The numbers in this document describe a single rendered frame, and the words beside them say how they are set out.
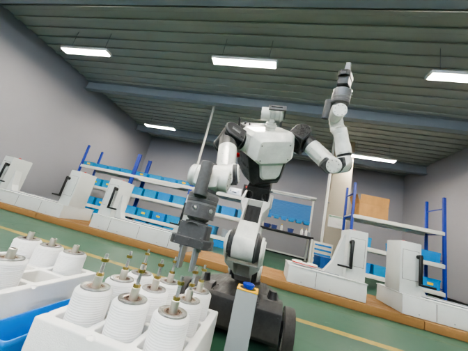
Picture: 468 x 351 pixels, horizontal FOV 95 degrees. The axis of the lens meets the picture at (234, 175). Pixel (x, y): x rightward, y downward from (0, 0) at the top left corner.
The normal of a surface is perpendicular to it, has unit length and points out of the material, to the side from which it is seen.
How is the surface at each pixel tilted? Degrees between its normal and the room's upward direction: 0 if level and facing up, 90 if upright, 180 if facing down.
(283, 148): 120
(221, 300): 90
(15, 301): 90
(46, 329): 90
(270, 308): 45
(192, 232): 90
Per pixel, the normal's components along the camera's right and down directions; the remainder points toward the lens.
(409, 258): -0.15, -0.28
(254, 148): -0.42, 0.25
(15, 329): 0.97, 0.15
